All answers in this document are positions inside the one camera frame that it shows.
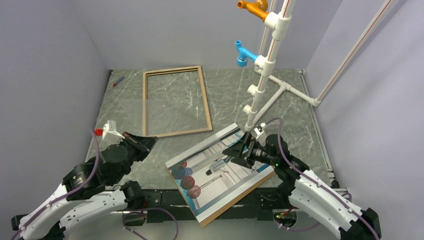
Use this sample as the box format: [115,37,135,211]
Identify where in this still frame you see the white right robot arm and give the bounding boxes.
[223,133,382,240]

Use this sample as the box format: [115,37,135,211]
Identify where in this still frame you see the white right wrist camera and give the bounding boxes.
[250,122,267,142]

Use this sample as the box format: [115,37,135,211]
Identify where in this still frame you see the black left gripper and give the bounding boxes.
[112,130,159,184]

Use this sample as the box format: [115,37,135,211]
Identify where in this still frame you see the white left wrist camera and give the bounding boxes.
[94,120,125,145]

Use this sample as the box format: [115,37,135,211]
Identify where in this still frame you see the blue pipe fitting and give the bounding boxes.
[235,40,258,68]

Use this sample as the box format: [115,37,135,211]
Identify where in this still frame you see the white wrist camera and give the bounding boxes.
[250,122,267,142]
[94,120,125,145]

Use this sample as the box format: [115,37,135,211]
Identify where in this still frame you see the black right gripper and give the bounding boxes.
[222,131,278,169]

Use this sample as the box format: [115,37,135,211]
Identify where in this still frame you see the light wooden picture frame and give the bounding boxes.
[142,65,213,138]

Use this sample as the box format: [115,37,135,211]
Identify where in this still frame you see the clear acrylic sheet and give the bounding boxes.
[164,123,276,226]

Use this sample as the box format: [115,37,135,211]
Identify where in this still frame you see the blue red screwdriver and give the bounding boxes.
[112,76,125,88]

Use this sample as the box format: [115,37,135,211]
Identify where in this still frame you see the orange pipe fitting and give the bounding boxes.
[237,0,269,22]

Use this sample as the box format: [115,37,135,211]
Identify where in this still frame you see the aluminium table edge rail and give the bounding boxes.
[296,68,335,181]

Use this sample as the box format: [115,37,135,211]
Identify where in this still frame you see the white pvc pipe stand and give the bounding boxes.
[242,0,398,132]

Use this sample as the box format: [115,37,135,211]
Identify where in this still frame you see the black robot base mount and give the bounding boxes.
[74,178,352,229]

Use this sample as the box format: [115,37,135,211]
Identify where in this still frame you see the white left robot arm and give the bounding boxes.
[11,132,158,240]

